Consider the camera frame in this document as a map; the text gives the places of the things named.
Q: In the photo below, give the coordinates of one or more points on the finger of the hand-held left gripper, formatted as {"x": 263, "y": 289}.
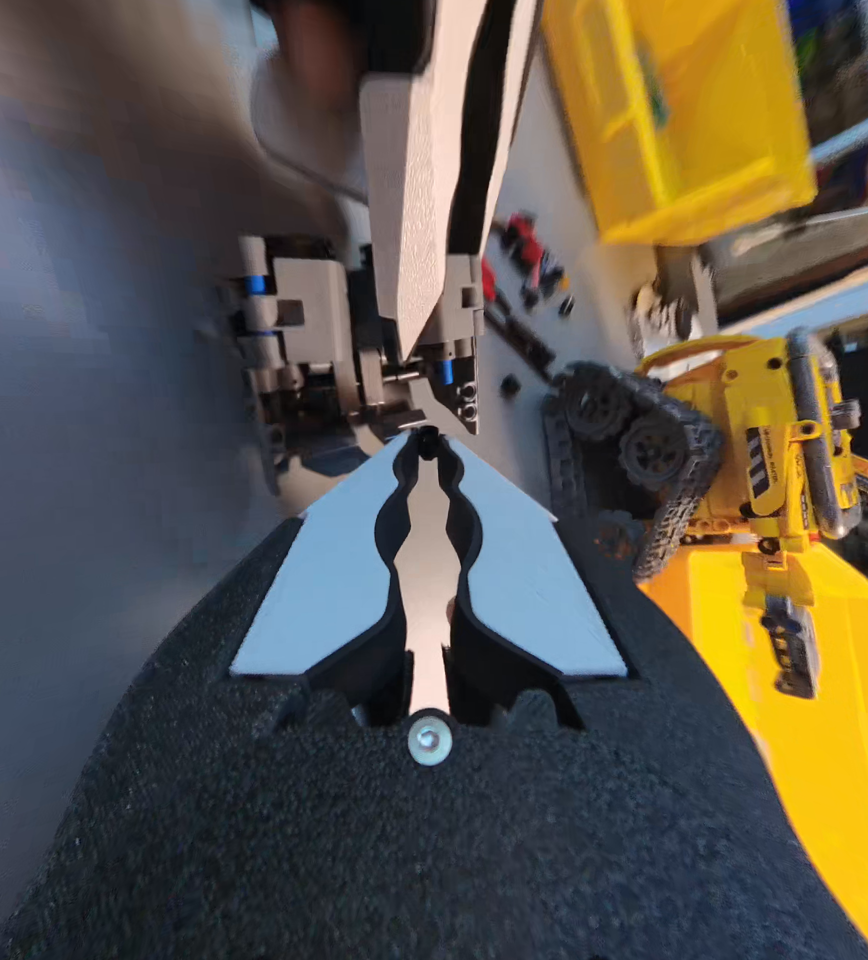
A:
{"x": 528, "y": 37}
{"x": 404, "y": 187}

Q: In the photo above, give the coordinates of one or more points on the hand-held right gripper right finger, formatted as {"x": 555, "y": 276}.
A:
{"x": 539, "y": 600}

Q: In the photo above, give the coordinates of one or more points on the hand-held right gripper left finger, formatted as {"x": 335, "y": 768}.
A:
{"x": 314, "y": 600}

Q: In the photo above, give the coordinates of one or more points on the pile of small building pieces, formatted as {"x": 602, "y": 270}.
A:
{"x": 535, "y": 247}

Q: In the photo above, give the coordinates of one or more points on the grey block head assembly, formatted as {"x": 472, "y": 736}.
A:
{"x": 314, "y": 315}

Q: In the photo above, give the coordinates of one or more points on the black pin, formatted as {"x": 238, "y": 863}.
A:
{"x": 427, "y": 442}

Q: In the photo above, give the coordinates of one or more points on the grey desk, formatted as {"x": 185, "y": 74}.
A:
{"x": 66, "y": 450}

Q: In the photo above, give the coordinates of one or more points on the person's left hand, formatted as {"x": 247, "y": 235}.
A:
{"x": 318, "y": 45}

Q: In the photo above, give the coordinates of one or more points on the small yellow storage bin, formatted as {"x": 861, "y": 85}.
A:
{"x": 674, "y": 135}

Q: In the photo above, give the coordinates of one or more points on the black long beam piece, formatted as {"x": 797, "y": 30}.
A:
{"x": 528, "y": 341}

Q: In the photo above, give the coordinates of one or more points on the small black round piece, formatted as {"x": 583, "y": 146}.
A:
{"x": 510, "y": 385}

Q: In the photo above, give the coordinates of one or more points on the yellow toy robot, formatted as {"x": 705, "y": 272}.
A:
{"x": 771, "y": 450}

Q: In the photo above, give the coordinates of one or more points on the large yellow storage bin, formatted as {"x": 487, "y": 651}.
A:
{"x": 816, "y": 750}

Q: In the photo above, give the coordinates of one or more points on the book stand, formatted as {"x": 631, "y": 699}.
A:
{"x": 816, "y": 304}

